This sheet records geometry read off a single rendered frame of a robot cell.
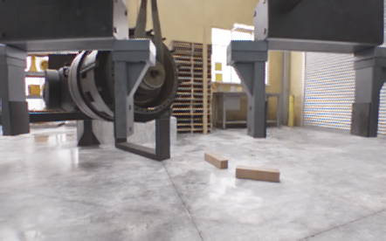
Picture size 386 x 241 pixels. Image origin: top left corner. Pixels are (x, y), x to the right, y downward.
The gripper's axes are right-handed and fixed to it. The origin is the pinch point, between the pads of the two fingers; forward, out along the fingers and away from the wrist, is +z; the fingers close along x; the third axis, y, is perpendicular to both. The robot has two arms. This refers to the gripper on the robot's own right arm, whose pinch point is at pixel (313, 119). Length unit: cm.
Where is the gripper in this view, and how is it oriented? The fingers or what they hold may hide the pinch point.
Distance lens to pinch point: 25.3
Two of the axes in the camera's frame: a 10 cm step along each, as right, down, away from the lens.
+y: 0.0, 0.8, -10.0
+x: 10.0, 0.0, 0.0
